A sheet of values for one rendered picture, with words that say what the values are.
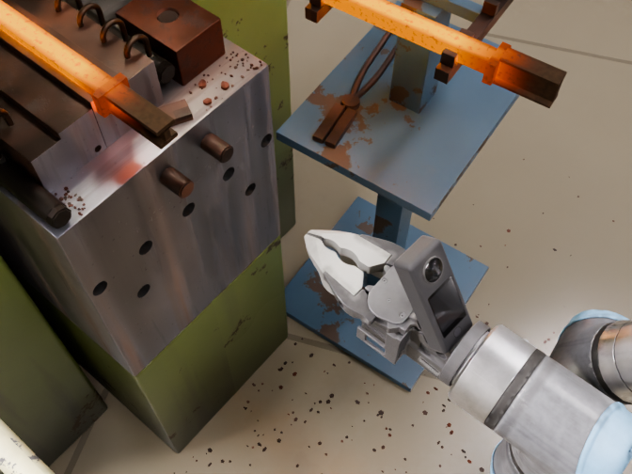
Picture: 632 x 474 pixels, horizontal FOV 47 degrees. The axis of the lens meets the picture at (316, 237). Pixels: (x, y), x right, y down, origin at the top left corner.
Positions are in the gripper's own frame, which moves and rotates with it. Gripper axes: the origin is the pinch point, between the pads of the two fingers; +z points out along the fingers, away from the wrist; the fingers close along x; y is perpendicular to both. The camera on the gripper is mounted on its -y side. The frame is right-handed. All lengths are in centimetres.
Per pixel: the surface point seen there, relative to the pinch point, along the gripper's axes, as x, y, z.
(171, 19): 15.2, 2.1, 38.2
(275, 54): 44, 35, 47
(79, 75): -1.1, -1.0, 36.6
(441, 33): 36.1, 1.8, 8.5
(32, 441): -35, 84, 47
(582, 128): 128, 100, 5
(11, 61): -4.2, 0.7, 46.9
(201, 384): -5, 79, 27
